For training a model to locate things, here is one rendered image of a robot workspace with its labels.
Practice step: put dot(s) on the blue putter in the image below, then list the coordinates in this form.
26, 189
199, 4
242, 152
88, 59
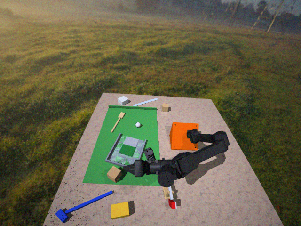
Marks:
63, 216

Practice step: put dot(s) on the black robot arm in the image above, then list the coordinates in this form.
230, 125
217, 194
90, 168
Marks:
184, 163

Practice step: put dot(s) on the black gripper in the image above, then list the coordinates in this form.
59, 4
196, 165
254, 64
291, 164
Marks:
140, 167

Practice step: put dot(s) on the green putting mat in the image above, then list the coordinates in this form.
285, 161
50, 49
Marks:
97, 169

